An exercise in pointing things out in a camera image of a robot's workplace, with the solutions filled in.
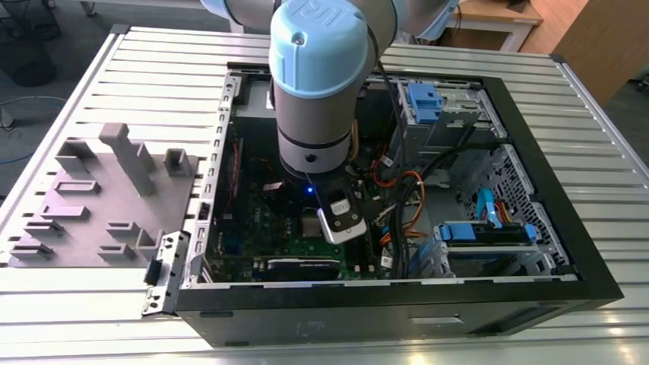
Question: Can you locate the green motherboard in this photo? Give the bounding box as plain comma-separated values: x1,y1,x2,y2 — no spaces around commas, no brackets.
208,132,395,283

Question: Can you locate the black graphics card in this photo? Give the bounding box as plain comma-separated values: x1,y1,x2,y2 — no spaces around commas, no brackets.
264,257,345,283

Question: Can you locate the black open PC case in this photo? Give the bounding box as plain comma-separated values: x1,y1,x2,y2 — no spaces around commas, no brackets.
140,60,624,348

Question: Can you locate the wooden desk white frame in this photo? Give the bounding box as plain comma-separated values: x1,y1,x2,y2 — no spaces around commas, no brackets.
440,0,545,52

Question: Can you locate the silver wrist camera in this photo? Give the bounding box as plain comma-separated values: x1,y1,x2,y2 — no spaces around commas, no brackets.
315,188,369,245

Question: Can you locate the grey power supply white label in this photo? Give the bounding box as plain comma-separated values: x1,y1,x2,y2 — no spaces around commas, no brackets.
233,75,279,119

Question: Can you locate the CPU with silver top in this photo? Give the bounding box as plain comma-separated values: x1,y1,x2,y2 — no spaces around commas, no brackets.
301,216,321,240

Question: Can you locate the blue network cable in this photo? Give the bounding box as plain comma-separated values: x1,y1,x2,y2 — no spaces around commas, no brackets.
0,95,68,165

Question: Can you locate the blue plastic drive bracket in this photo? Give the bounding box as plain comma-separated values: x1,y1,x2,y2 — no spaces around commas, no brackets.
413,231,451,278

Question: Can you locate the silver hinged slot bracket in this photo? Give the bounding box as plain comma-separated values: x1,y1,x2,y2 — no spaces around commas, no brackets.
140,230,197,317

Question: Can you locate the black RAM slot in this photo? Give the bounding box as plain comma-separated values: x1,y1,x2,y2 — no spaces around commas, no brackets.
349,243,367,273
363,224,383,273

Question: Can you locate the thin black camera cable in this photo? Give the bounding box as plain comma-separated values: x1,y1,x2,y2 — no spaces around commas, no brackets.
367,22,412,168

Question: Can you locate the flat blue data wire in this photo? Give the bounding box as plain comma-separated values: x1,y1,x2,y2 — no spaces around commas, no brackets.
477,188,503,230

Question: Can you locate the grey plastic parts rack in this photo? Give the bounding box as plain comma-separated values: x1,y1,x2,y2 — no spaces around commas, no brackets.
7,122,205,269

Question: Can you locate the thick black cable bundle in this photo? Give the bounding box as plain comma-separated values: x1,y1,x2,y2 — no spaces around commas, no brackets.
392,142,508,281

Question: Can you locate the hard disk in blue carrier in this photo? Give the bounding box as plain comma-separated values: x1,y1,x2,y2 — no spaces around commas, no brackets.
435,221,539,245

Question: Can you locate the blue plastic drive latch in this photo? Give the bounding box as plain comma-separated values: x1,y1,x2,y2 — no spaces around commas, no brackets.
407,82,444,125

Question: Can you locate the wooden cabinet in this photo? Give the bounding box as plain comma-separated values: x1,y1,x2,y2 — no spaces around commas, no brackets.
551,0,649,108

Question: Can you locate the orange red yellow wire bundle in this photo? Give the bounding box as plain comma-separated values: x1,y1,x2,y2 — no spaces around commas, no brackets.
372,159,432,248

